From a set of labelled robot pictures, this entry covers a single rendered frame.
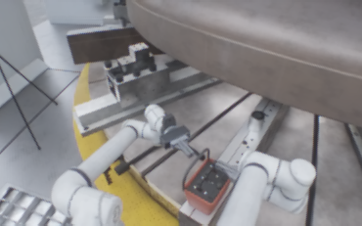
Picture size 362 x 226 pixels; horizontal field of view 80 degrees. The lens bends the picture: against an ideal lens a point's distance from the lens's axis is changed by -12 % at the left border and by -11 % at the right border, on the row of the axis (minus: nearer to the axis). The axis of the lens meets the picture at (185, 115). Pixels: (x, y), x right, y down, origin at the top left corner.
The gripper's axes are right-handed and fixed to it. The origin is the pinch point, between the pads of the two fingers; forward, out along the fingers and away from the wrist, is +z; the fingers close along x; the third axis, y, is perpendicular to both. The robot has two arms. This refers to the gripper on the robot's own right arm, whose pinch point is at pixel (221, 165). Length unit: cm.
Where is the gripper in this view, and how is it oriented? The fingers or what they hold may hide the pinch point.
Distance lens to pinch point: 97.8
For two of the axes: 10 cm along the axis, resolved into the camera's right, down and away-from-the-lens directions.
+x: -5.7, 5.4, -6.2
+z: -8.2, -3.6, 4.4
